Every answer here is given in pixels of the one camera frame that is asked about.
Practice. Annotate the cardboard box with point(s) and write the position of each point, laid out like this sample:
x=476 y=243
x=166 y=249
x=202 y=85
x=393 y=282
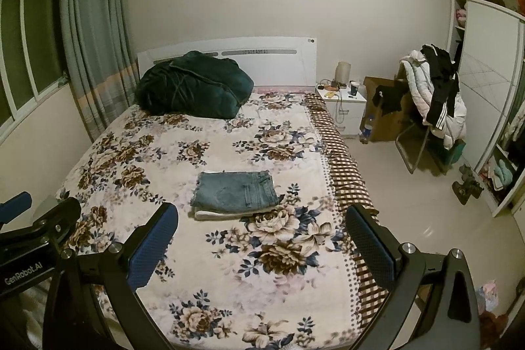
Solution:
x=389 y=124

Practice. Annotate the green storage bin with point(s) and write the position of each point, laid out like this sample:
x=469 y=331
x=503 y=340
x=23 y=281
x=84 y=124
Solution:
x=453 y=153

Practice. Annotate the white nightstand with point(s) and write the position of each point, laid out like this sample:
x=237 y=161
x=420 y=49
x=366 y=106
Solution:
x=348 y=112

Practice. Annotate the brown checked bedsheet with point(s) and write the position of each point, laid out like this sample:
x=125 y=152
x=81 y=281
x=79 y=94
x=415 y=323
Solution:
x=348 y=177

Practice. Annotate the chair piled with clothes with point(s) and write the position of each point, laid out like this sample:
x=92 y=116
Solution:
x=420 y=91

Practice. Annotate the beige table lamp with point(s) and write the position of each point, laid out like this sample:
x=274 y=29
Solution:
x=343 y=73

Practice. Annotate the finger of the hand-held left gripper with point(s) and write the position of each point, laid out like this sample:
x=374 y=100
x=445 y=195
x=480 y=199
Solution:
x=16 y=204
x=57 y=216

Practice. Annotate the white bed headboard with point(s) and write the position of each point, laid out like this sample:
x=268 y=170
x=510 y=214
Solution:
x=279 y=67

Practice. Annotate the pink crumpled item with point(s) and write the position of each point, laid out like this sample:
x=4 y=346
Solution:
x=489 y=294

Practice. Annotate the black cloth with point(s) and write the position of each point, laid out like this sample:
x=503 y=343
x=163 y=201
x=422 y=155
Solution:
x=389 y=98

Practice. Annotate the bed with floral cover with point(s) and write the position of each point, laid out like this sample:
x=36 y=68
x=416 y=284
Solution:
x=229 y=136

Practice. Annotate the black striped clothes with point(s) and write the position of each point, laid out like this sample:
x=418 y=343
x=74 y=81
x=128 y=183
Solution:
x=443 y=83

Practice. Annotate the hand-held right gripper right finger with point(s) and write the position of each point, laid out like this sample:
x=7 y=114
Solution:
x=371 y=247

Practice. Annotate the grey striped curtain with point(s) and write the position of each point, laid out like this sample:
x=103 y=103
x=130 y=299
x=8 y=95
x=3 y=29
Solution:
x=96 y=34

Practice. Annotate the blue jeans pants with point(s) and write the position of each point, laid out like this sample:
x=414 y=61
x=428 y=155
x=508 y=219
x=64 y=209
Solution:
x=238 y=188

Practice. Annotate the dark green duvet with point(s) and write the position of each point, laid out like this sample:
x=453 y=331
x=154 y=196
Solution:
x=192 y=87

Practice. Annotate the white wardrobe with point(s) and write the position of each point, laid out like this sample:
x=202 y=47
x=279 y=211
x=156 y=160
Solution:
x=488 y=79

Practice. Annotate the dark cup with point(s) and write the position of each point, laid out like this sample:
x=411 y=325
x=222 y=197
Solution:
x=354 y=89

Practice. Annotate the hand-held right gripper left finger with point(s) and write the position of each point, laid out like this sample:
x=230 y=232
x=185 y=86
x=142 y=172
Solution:
x=154 y=247

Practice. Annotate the metal folding chair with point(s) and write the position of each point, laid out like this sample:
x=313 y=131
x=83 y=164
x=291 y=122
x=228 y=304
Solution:
x=410 y=153

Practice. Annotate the teal folded cloth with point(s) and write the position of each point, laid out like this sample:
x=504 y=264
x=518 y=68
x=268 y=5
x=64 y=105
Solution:
x=503 y=174

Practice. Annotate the folded white cloth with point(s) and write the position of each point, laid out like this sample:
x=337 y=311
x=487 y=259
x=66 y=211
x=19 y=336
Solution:
x=217 y=215

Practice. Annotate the white framed window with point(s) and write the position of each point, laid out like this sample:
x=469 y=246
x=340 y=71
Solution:
x=28 y=46

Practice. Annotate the plastic water bottle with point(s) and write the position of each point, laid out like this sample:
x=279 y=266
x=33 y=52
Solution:
x=367 y=128

